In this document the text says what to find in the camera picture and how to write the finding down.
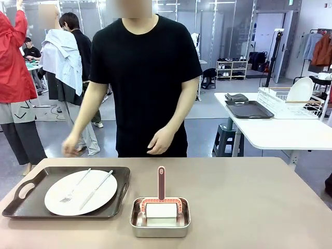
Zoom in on grey plastic stool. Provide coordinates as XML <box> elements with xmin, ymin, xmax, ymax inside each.
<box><xmin>212</xmin><ymin>123</ymin><xmax>244</xmax><ymax>158</ymax></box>

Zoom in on white round dinner plate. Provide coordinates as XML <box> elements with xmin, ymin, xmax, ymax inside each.
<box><xmin>286</xmin><ymin>77</ymin><xmax>314</xmax><ymax>102</ymax></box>
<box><xmin>44</xmin><ymin>170</ymin><xmax>118</xmax><ymax>216</ymax></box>

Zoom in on grey blue hanging shirt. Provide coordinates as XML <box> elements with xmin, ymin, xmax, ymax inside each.
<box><xmin>298</xmin><ymin>32</ymin><xmax>322</xmax><ymax>62</ymax></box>

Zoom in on pink lint roller brown handle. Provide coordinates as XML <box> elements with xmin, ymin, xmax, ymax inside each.
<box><xmin>140</xmin><ymin>165</ymin><xmax>184</xmax><ymax>220</ymax></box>

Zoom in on black step stool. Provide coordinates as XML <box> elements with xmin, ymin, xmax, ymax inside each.
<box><xmin>201</xmin><ymin>68</ymin><xmax>217</xmax><ymax>90</ymax></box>

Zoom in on silver fork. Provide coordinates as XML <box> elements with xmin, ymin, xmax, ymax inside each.
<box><xmin>60</xmin><ymin>168</ymin><xmax>92</xmax><ymax>203</ymax></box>

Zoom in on brown serving tray with handles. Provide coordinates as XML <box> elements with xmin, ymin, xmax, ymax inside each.
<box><xmin>2</xmin><ymin>165</ymin><xmax>131</xmax><ymax>220</ymax></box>

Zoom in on dark haired person black jacket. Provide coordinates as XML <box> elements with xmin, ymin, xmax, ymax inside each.
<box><xmin>59</xmin><ymin>12</ymin><xmax>104</xmax><ymax>129</ymax></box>

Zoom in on silver table knife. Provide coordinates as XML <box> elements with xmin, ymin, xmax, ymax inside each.
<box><xmin>79</xmin><ymin>170</ymin><xmax>114</xmax><ymax>211</ymax></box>

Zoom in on white hanging garment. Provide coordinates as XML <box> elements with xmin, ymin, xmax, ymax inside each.
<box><xmin>190</xmin><ymin>32</ymin><xmax>201</xmax><ymax>59</ymax></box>

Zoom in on white shoe rack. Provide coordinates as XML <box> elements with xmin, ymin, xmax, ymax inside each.
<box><xmin>216</xmin><ymin>59</ymin><xmax>248</xmax><ymax>81</ymax></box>

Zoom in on black floor cable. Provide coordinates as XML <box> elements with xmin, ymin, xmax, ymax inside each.
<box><xmin>46</xmin><ymin>104</ymin><xmax>67</xmax><ymax>121</ymax></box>

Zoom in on black bags pile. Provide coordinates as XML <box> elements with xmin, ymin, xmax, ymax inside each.
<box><xmin>248</xmin><ymin>51</ymin><xmax>271</xmax><ymax>73</ymax></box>

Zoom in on dark grey cloth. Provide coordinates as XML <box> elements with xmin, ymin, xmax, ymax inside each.
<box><xmin>224</xmin><ymin>93</ymin><xmax>249</xmax><ymax>102</ymax></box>

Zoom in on person's left hand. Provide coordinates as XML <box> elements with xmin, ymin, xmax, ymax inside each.
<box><xmin>147</xmin><ymin>127</ymin><xmax>177</xmax><ymax>155</ymax></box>

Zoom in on striped shirt mannequin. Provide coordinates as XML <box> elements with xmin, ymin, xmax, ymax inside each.
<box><xmin>38</xmin><ymin>4</ymin><xmax>101</xmax><ymax>157</ymax></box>

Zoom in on white wire dish rack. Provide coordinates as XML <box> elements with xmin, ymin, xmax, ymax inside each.
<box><xmin>257</xmin><ymin>87</ymin><xmax>325</xmax><ymax>119</ymax></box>

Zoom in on person in black t-shirt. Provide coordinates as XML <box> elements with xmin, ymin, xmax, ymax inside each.
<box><xmin>89</xmin><ymin>12</ymin><xmax>203</xmax><ymax>158</ymax></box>

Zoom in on workbench with green items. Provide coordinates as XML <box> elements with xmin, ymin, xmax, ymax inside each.
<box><xmin>24</xmin><ymin>58</ymin><xmax>49</xmax><ymax>90</ymax></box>

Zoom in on orange hanging jacket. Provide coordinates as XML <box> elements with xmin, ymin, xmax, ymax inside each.
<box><xmin>310</xmin><ymin>33</ymin><xmax>332</xmax><ymax>67</ymax></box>

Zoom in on person's right forearm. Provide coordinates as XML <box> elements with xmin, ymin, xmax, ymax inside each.
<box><xmin>67</xmin><ymin>100</ymin><xmax>97</xmax><ymax>141</ymax></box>

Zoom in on black camera tripod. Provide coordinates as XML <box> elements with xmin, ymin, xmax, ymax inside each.
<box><xmin>259</xmin><ymin>27</ymin><xmax>285</xmax><ymax>88</ymax></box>

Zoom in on red jacket mannequin grey trousers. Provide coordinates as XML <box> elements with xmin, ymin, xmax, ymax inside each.
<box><xmin>0</xmin><ymin>0</ymin><xmax>48</xmax><ymax>177</ymax></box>

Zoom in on person's left forearm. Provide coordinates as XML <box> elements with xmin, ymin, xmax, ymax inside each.
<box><xmin>159</xmin><ymin>100</ymin><xmax>196</xmax><ymax>135</ymax></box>

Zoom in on rectangular steel container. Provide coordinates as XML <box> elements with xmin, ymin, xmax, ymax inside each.
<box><xmin>129</xmin><ymin>197</ymin><xmax>192</xmax><ymax>238</ymax></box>

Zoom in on person's right hand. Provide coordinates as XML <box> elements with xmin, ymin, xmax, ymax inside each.
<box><xmin>62</xmin><ymin>134</ymin><xmax>81</xmax><ymax>157</ymax></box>

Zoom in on black cart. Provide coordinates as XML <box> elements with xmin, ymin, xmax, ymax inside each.
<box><xmin>308</xmin><ymin>75</ymin><xmax>332</xmax><ymax>98</ymax></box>

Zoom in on white side table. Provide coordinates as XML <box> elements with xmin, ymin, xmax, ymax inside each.
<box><xmin>214</xmin><ymin>92</ymin><xmax>332</xmax><ymax>172</ymax></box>

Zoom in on seated person black t-shirt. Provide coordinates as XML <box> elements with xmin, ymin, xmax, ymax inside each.
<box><xmin>22</xmin><ymin>37</ymin><xmax>42</xmax><ymax>62</ymax></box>

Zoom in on dark serving tray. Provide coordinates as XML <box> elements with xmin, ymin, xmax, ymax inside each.
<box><xmin>225</xmin><ymin>100</ymin><xmax>275</xmax><ymax>119</ymax></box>

